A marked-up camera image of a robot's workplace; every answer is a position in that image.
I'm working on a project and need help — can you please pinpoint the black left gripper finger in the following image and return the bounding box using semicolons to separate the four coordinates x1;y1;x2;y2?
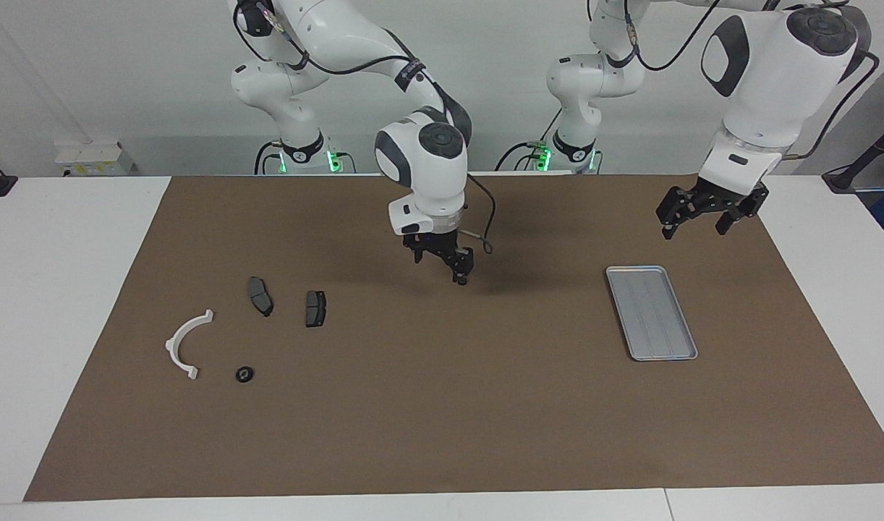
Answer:
656;188;692;240
716;190;768;235

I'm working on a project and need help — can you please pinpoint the silver metal tray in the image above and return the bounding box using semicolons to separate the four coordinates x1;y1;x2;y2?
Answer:
605;265;699;362

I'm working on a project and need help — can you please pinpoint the brown table mat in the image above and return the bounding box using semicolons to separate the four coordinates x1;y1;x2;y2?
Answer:
24;174;884;502

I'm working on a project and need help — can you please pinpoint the curved dark brake pad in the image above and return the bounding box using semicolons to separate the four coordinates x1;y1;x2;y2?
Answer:
247;276;274;318

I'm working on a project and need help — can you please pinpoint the white power strip box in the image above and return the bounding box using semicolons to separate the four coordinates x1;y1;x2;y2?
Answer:
54;141;134;177

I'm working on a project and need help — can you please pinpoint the black camera stand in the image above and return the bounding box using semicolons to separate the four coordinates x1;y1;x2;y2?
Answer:
822;116;884;193

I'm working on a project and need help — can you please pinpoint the black left arm base cable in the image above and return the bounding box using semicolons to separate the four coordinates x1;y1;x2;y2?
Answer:
495;109;564;173

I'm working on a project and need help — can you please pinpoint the black arm base cable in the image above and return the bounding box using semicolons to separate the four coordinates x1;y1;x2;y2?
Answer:
495;109;564;173
254;140;284;174

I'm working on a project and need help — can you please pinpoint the black right arm base cable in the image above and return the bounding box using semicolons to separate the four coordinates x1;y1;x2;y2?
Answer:
254;140;284;174

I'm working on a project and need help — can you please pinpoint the white semicircular plastic bracket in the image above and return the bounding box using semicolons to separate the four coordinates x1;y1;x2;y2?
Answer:
165;309;215;381

